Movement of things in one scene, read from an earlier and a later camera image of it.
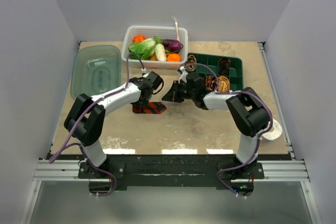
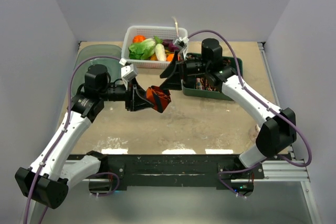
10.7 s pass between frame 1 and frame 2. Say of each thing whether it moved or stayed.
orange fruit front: stayed
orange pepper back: stayed
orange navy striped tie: moved
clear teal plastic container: stayed
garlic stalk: stayed
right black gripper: moved
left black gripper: moved
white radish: stayed
